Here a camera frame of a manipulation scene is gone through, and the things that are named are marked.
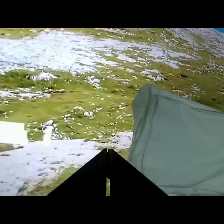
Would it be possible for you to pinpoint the green garment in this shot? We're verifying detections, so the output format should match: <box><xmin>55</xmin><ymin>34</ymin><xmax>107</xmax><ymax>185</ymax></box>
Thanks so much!
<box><xmin>127</xmin><ymin>83</ymin><xmax>224</xmax><ymax>196</ymax></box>

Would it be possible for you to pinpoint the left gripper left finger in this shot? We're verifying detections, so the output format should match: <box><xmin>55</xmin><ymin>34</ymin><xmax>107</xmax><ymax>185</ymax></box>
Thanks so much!
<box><xmin>46</xmin><ymin>148</ymin><xmax>109</xmax><ymax>197</ymax></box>

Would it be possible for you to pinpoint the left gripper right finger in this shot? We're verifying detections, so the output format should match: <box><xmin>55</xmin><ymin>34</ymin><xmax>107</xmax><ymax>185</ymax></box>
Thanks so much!
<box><xmin>107</xmin><ymin>148</ymin><xmax>169</xmax><ymax>197</ymax></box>

